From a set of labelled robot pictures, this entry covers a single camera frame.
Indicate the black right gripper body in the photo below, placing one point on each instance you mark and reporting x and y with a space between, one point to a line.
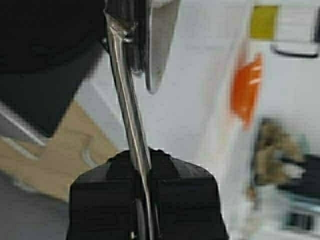
303 195

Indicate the stainless steel frying pan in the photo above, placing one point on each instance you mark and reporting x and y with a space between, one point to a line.
41 34

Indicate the crumpled brown cloth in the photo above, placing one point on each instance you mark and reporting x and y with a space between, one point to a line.
272 143

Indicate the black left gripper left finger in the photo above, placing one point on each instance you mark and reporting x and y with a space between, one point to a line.
105 203

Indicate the orange plastic bowl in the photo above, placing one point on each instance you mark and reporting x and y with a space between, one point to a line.
245 90

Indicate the white appliance with labels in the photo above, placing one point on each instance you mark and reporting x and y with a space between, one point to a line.
291 27

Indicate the black spatula orange handle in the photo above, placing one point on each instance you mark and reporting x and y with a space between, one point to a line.
139 36

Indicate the black glass cooktop stove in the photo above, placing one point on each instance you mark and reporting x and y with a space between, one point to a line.
32 105

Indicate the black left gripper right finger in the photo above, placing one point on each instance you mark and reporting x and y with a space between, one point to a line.
187 200

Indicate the steel drawer handle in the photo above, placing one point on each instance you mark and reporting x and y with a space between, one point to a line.
87 158

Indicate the wooden cabinet drawer front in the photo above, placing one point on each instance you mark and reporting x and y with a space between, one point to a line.
51 169

